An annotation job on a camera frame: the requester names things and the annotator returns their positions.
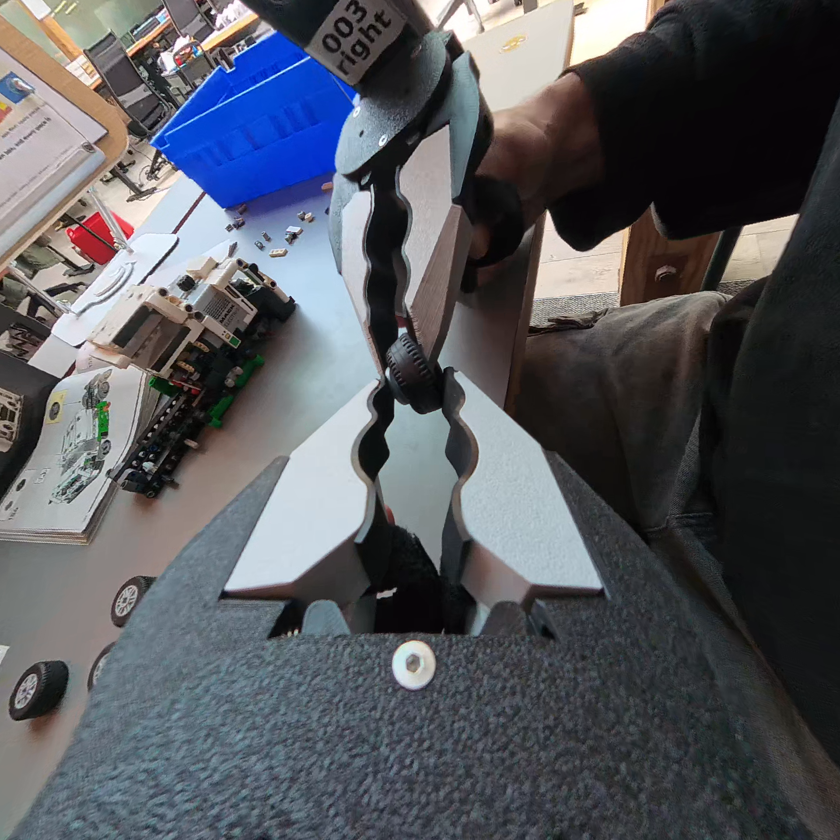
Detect white lego truck model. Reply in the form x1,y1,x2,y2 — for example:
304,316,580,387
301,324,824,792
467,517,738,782
85,256,298,501

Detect wooden post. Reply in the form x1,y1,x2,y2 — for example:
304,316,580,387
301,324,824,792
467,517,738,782
620,210,731,307

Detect lego instruction booklet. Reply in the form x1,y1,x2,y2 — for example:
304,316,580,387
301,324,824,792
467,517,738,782
0,367,153,546

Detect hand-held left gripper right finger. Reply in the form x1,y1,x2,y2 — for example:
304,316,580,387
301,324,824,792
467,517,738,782
441,367,606,614

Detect scattered small lego pieces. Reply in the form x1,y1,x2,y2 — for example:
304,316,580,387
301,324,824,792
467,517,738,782
223,180,337,261

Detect instruction sheet on wooden board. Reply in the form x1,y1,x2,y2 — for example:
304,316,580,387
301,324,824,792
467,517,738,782
0,13,130,270

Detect red plastic bin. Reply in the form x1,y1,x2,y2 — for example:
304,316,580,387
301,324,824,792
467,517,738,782
66,211,137,265

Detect person's right forearm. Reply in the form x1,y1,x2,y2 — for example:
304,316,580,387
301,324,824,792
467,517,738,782
548,0,840,253

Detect blue plastic storage bin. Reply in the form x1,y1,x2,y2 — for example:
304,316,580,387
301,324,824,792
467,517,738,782
150,29,361,211

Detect silver folding stand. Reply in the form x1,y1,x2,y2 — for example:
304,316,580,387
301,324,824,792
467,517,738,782
51,233,181,345

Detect dark lego set box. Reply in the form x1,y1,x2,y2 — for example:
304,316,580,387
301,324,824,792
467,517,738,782
0,351,61,503

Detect black office chair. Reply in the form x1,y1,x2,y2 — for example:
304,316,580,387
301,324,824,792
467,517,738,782
84,29,173,140

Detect person's right hand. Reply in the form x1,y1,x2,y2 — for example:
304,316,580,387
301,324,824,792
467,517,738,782
469,72,605,265

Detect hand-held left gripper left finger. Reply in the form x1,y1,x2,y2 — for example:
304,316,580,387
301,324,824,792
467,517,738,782
222,377,396,611

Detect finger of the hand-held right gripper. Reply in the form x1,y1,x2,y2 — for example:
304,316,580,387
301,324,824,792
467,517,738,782
395,121,475,368
328,185,413,382

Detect person's grey-trousered legs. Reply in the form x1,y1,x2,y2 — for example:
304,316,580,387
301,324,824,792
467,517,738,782
518,290,756,546

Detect black toy wheel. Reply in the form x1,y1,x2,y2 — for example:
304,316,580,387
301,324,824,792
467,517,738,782
386,333,448,416
110,575,157,629
8,659,70,721
87,642,119,691

